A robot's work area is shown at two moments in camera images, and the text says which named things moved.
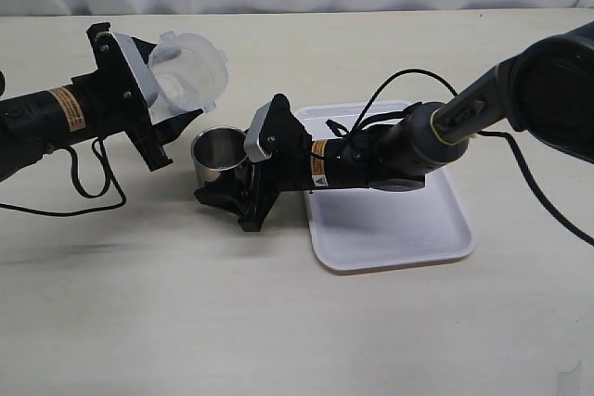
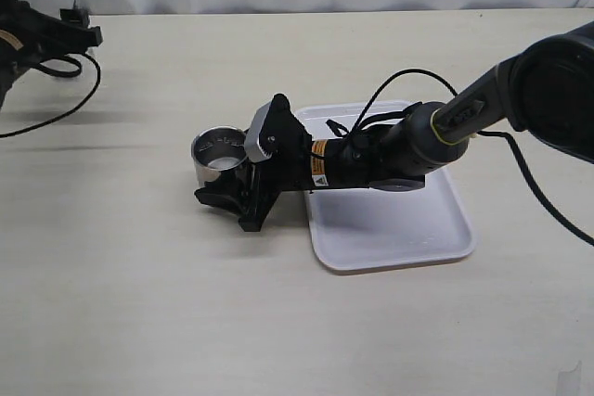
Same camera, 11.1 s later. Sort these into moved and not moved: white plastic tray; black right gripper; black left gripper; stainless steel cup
Moved: black left gripper
Not moved: black right gripper; stainless steel cup; white plastic tray
